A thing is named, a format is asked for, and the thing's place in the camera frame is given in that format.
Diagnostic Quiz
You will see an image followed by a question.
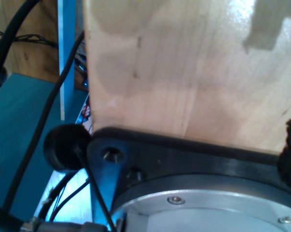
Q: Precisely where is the slim black cable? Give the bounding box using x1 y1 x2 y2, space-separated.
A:
2 30 85 211

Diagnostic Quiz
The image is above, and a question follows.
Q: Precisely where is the upright frame post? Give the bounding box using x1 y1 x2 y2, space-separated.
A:
57 0 76 121

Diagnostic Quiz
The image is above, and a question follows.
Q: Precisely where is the black round plug with lead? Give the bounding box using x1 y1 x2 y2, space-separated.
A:
43 123 117 232

